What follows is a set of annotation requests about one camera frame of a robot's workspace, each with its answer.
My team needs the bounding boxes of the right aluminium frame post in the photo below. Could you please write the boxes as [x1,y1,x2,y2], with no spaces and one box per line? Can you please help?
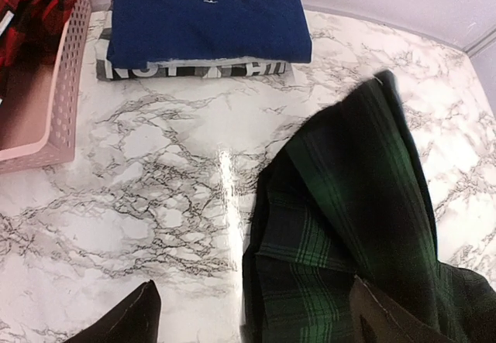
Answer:
[463,26,496,58]

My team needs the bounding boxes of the red black plaid shirt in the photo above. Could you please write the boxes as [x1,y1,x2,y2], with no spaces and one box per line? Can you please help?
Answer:
[1,0,78,98]

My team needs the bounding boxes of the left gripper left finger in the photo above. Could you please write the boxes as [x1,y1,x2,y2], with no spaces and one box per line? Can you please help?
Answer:
[66,280,161,343]

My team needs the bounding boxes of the folded blue t-shirt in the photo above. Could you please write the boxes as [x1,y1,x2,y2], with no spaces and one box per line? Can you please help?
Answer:
[107,0,312,69]

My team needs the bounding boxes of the pink plastic basket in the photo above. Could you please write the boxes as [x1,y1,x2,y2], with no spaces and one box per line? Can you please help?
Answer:
[1,0,91,173]

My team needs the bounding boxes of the green plaid skirt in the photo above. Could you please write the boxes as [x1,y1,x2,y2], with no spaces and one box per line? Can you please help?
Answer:
[243,70,495,342]

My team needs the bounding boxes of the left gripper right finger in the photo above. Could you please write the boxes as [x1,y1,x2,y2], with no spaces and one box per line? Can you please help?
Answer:
[350,276,450,343]

